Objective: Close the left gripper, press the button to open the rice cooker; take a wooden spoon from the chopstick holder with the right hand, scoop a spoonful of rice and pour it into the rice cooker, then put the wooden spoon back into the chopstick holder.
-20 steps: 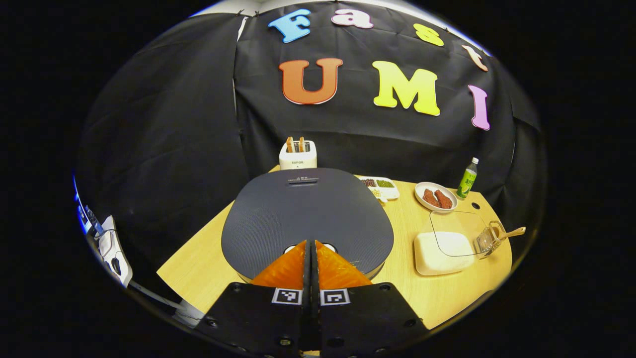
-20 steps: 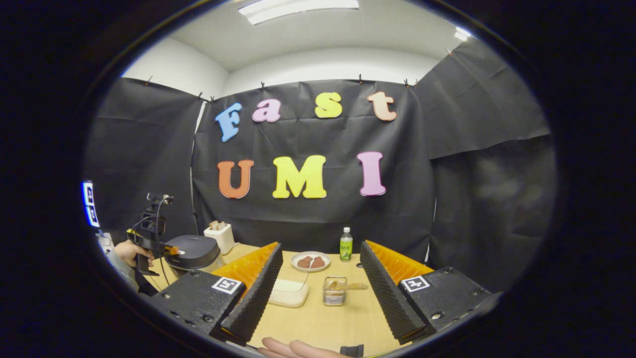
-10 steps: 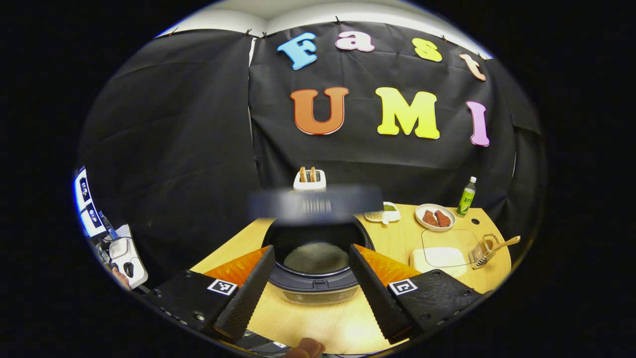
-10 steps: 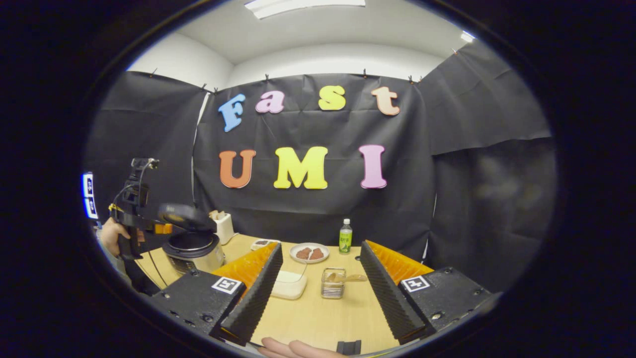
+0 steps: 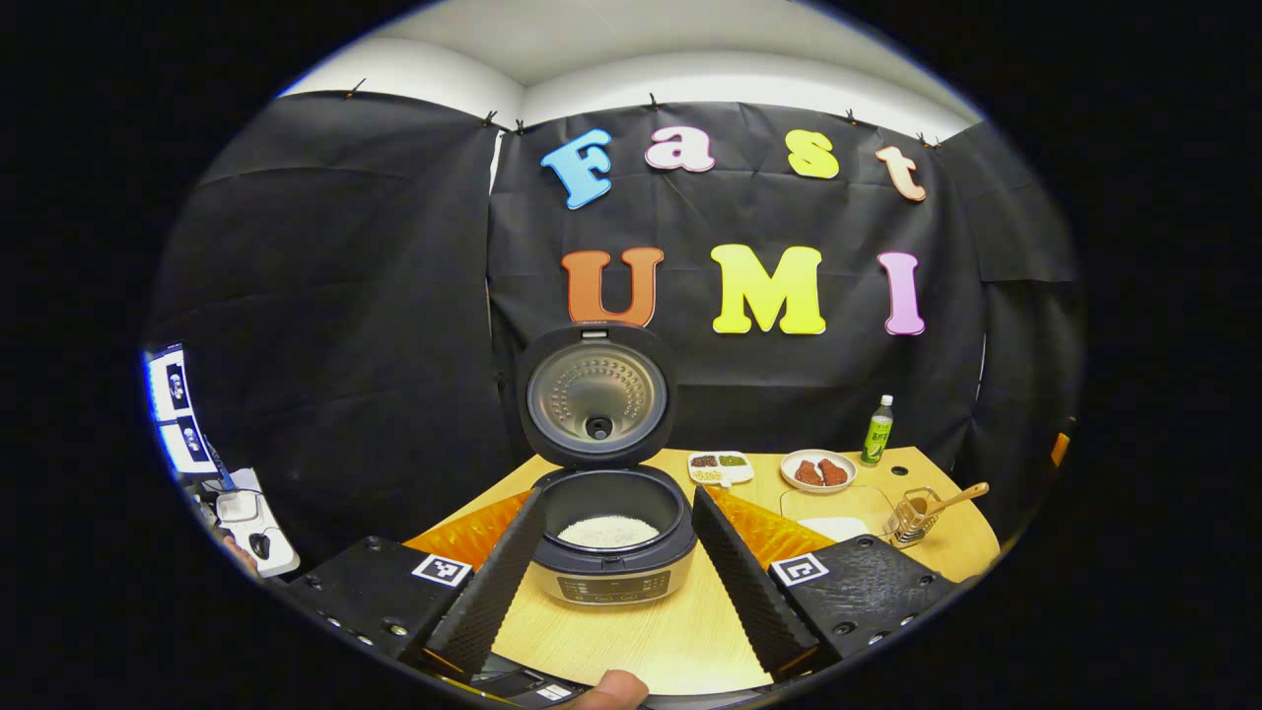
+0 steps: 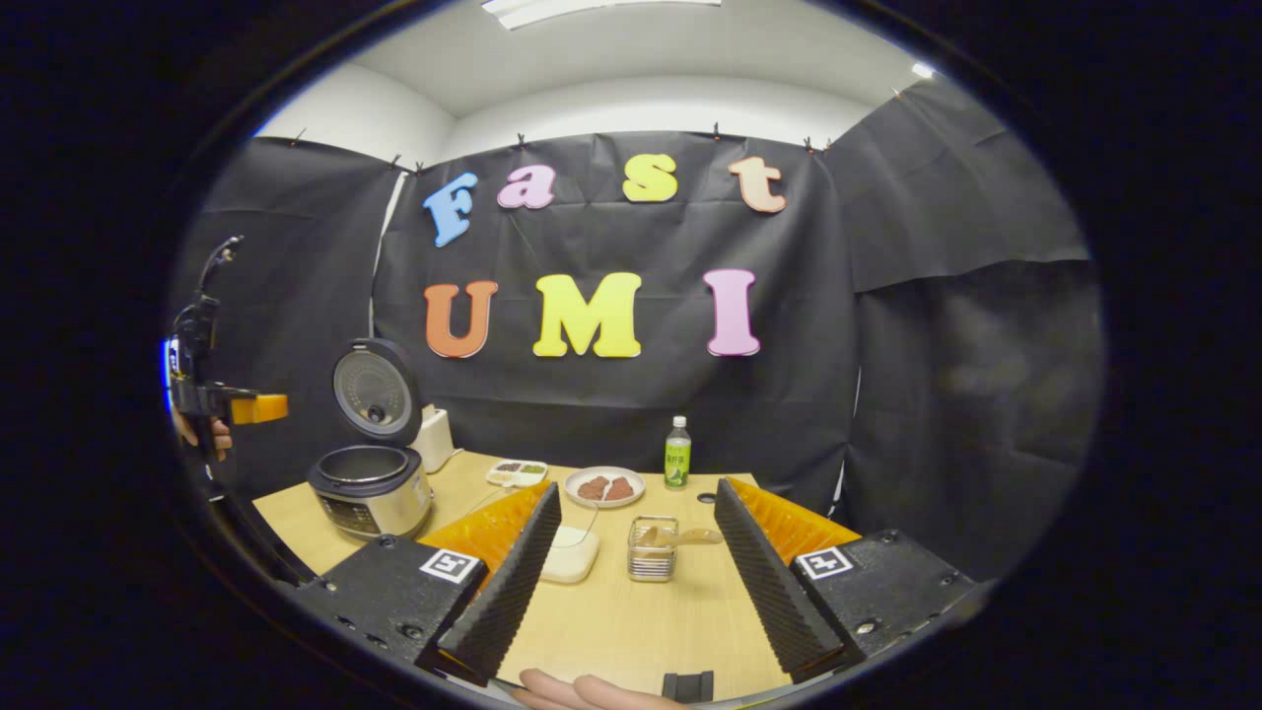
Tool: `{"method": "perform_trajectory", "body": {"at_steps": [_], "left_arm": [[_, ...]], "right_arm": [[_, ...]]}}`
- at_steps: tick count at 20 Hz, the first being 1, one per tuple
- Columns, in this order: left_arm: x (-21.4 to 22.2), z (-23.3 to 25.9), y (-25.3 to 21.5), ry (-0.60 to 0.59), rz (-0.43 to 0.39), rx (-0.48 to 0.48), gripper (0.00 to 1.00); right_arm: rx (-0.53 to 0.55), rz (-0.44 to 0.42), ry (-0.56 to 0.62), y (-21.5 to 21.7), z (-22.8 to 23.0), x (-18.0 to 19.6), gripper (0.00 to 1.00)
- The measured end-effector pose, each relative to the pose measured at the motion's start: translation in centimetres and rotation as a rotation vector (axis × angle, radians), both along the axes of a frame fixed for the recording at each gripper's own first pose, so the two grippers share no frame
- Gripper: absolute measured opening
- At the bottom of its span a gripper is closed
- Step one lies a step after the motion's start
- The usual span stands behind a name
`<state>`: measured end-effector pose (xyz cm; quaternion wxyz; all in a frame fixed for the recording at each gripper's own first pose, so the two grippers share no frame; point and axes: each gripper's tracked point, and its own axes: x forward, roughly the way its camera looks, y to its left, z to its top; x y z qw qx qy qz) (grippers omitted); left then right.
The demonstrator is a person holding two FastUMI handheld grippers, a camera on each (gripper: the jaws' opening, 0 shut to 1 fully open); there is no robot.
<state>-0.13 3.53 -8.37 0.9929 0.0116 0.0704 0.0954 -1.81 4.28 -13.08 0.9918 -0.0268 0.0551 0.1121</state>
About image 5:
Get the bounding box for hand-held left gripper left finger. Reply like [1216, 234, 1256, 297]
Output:
[286, 486, 546, 681]

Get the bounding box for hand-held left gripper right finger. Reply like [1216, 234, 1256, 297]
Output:
[692, 485, 962, 681]

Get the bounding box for wooden spoon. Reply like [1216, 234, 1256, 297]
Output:
[905, 482, 990, 524]

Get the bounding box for dark grey rice cooker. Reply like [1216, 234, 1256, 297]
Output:
[517, 320, 698, 607]

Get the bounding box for metal wire chopstick holder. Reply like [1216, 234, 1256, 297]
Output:
[887, 487, 943, 549]

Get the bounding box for white divided bean dish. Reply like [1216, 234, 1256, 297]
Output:
[687, 451, 755, 488]

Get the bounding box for white round plate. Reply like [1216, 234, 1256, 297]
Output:
[780, 449, 858, 494]

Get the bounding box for green tea bottle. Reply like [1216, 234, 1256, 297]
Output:
[861, 395, 895, 468]

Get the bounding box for computer monitor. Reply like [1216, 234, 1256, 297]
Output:
[146, 343, 214, 476]

